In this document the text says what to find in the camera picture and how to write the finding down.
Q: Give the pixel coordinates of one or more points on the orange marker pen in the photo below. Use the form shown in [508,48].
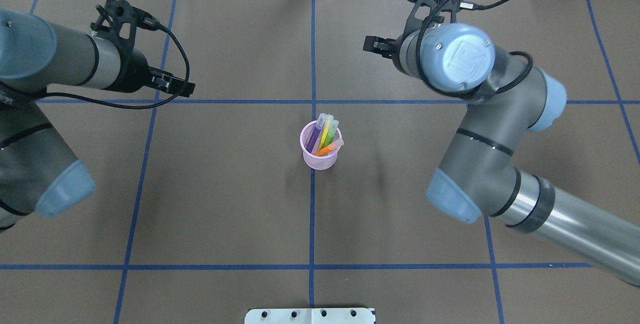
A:
[330,148]

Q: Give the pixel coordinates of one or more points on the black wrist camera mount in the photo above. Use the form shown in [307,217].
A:
[435,16]
[118,21]

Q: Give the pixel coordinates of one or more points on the purple marker pen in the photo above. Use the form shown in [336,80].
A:
[316,130]

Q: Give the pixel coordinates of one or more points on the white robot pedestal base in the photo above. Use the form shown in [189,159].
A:
[326,315]

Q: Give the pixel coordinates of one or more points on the brown paper table mat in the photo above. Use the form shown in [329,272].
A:
[211,206]

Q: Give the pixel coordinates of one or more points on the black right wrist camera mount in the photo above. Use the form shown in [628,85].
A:
[435,16]

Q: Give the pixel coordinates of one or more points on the yellow marker pen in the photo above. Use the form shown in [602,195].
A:
[323,132]

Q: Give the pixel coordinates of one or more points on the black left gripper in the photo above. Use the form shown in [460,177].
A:
[135,70]

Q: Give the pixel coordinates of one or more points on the green marker pen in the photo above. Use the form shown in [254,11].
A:
[331,132]

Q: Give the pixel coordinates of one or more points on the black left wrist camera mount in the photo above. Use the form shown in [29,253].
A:
[118,21]

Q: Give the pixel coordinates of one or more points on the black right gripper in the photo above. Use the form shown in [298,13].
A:
[398,48]

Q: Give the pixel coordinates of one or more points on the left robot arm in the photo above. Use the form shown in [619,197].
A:
[40,172]

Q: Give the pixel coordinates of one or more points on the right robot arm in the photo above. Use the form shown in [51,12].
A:
[475,177]

